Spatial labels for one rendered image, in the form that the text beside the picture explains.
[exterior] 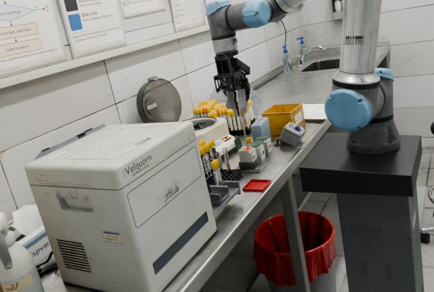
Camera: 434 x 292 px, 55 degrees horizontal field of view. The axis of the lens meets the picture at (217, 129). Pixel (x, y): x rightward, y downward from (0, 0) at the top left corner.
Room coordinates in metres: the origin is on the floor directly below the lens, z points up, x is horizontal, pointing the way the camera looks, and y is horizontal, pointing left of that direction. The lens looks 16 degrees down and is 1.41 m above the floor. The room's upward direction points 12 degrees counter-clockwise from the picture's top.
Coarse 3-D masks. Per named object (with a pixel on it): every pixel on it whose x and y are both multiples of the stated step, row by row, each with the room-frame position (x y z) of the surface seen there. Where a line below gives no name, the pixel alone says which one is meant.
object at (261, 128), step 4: (256, 120) 1.57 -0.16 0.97; (260, 120) 1.56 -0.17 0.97; (264, 120) 1.55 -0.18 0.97; (268, 120) 1.58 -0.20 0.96; (252, 124) 1.53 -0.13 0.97; (256, 124) 1.51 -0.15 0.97; (260, 124) 1.50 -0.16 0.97; (264, 124) 1.53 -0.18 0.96; (268, 124) 1.57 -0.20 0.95; (252, 128) 1.51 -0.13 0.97; (256, 128) 1.50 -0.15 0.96; (260, 128) 1.49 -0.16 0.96; (264, 128) 1.53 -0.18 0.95; (268, 128) 1.57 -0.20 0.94; (252, 132) 1.51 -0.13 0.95; (256, 132) 1.50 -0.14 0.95; (260, 132) 1.49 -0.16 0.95; (264, 132) 1.52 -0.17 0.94; (268, 132) 1.56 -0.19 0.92; (256, 136) 1.50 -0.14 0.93; (272, 140) 1.56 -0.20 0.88; (272, 144) 1.53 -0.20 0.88
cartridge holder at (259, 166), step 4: (256, 160) 1.32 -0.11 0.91; (240, 164) 1.32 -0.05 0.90; (244, 164) 1.32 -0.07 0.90; (248, 164) 1.31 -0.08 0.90; (252, 164) 1.30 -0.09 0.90; (256, 164) 1.32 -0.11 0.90; (260, 164) 1.33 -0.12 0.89; (264, 164) 1.33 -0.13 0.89; (236, 168) 1.34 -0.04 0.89; (240, 168) 1.32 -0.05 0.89; (244, 168) 1.32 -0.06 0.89; (248, 168) 1.31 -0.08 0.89; (252, 168) 1.30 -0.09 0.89; (256, 168) 1.30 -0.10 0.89; (260, 168) 1.30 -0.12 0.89
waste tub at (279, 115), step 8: (280, 104) 1.74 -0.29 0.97; (288, 104) 1.72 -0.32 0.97; (296, 104) 1.70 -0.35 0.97; (264, 112) 1.67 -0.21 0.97; (272, 112) 1.73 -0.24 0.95; (280, 112) 1.61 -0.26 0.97; (288, 112) 1.59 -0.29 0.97; (296, 112) 1.63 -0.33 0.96; (272, 120) 1.63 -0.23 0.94; (280, 120) 1.61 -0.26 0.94; (288, 120) 1.59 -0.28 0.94; (296, 120) 1.62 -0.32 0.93; (304, 120) 1.68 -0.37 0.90; (272, 128) 1.63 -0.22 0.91; (280, 128) 1.61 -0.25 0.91
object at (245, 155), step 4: (244, 148) 1.34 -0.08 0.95; (248, 148) 1.34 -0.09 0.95; (252, 148) 1.34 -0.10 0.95; (240, 152) 1.32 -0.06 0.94; (244, 152) 1.32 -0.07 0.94; (248, 152) 1.31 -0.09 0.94; (252, 152) 1.31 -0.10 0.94; (240, 156) 1.32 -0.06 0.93; (244, 156) 1.32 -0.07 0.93; (248, 156) 1.31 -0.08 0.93; (252, 156) 1.31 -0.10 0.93; (256, 156) 1.34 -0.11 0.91; (240, 160) 1.33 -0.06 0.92; (244, 160) 1.32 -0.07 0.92; (248, 160) 1.31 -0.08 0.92; (252, 160) 1.30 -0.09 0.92
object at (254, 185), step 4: (252, 180) 1.23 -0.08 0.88; (256, 180) 1.22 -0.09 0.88; (260, 180) 1.21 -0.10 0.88; (264, 180) 1.21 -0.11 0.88; (268, 180) 1.20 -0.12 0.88; (248, 184) 1.21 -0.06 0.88; (252, 184) 1.21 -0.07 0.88; (256, 184) 1.20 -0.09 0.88; (260, 184) 1.19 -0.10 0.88; (264, 184) 1.19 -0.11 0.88; (268, 184) 1.18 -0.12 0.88; (244, 188) 1.18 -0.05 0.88; (248, 188) 1.17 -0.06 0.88; (252, 188) 1.18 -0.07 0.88; (256, 188) 1.17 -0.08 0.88; (260, 188) 1.17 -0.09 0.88; (264, 188) 1.15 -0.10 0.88
